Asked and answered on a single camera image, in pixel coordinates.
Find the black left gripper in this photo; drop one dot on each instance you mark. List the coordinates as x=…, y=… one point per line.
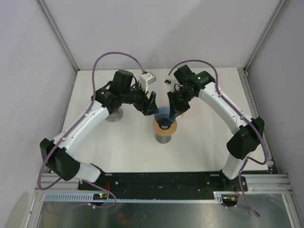
x=147, y=107

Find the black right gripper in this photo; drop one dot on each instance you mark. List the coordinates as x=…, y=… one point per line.
x=174, y=105

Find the blue plastic dripper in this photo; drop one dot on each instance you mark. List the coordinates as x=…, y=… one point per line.
x=162, y=117

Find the glass carafe with cork band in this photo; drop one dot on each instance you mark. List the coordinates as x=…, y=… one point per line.
x=162, y=139

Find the clear glass coffee server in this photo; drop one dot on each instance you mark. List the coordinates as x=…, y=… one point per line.
x=115, y=116

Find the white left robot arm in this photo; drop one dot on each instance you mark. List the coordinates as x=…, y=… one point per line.
x=58, y=153

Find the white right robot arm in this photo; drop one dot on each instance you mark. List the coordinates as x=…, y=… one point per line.
x=247, y=131

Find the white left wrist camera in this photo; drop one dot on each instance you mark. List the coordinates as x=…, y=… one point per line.
x=146, y=79

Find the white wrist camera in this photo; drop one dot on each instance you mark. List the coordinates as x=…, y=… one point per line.
x=170, y=81
x=146, y=79

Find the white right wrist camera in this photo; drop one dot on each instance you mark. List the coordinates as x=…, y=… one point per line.
x=170, y=81

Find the aluminium right table rail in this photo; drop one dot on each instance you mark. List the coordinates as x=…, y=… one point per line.
x=254, y=108

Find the grey slotted cable duct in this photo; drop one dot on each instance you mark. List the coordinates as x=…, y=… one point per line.
x=100, y=197

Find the aluminium front frame rail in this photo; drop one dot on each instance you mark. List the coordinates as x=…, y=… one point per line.
x=257, y=183

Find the aluminium corner post left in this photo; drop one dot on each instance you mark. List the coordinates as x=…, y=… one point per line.
x=57, y=33

